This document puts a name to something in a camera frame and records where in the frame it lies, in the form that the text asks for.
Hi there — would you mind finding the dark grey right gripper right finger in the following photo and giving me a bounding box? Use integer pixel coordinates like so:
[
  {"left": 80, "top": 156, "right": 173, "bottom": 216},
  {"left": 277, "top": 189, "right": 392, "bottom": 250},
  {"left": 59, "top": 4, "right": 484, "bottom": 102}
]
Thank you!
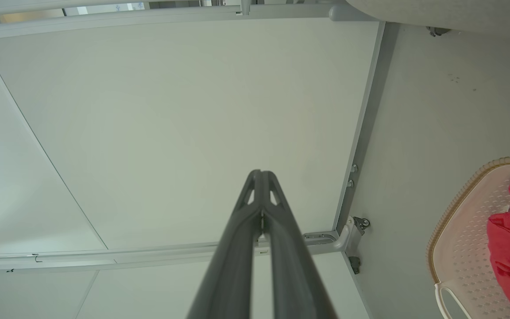
[{"left": 261, "top": 171, "right": 338, "bottom": 319}]

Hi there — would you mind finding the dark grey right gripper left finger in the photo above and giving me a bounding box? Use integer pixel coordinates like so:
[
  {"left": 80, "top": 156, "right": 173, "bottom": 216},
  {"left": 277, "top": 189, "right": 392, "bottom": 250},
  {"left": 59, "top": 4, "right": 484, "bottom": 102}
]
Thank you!
[{"left": 187, "top": 170, "right": 263, "bottom": 319}]

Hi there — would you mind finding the white perforated laundry basket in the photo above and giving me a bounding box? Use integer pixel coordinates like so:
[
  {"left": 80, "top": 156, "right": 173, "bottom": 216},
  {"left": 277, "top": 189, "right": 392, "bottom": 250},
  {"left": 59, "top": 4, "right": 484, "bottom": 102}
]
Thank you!
[{"left": 427, "top": 156, "right": 510, "bottom": 319}]

